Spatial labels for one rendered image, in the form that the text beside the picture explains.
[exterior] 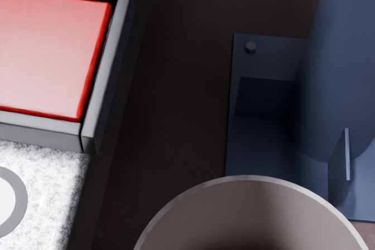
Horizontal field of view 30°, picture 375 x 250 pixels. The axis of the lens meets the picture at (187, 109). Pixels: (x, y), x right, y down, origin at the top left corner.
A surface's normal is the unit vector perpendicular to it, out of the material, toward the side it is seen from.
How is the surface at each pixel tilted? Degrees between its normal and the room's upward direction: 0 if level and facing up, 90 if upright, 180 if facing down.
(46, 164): 0
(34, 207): 0
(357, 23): 90
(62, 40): 0
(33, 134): 90
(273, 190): 87
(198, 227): 87
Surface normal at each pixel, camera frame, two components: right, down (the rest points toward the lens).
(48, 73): 0.03, -0.49
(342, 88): -0.46, 0.77
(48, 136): -0.17, 0.86
